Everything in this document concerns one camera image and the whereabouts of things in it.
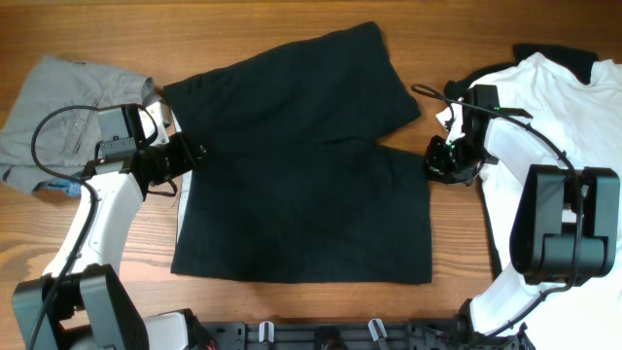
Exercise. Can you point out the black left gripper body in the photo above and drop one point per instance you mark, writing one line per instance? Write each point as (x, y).
(171, 158)

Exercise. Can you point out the black shorts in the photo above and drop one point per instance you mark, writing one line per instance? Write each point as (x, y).
(295, 186)

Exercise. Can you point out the white t-shirt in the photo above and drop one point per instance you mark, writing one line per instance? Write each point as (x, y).
(581, 115)

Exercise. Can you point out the grey folded shorts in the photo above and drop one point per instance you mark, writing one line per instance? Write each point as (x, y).
(67, 142)

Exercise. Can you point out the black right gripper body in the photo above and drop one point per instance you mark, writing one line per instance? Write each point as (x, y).
(454, 157)

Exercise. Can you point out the blue denim garment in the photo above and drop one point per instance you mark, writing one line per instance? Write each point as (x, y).
(70, 188)

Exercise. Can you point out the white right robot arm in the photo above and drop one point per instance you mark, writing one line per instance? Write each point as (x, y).
(562, 235)

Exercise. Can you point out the black garment under white shirt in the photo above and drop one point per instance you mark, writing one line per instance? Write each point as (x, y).
(578, 61)

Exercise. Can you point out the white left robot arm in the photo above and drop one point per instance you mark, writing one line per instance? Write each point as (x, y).
(79, 302)

